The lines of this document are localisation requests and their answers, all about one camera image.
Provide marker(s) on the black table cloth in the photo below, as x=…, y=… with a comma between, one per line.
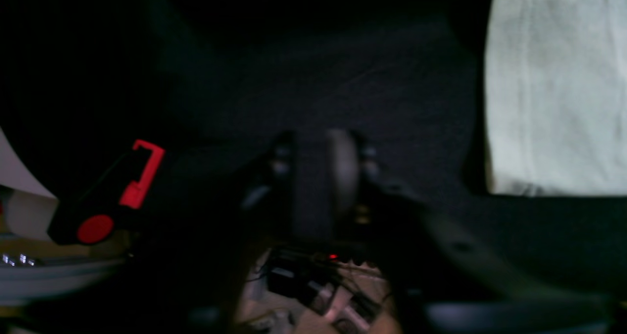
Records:
x=215, y=81

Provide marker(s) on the light green T-shirt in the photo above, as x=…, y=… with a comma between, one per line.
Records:
x=555, y=80

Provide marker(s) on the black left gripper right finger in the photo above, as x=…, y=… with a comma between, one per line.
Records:
x=422, y=253

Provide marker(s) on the red black clamp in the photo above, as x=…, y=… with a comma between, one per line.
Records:
x=112, y=201

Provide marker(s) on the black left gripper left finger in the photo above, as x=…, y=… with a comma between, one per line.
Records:
x=265, y=192

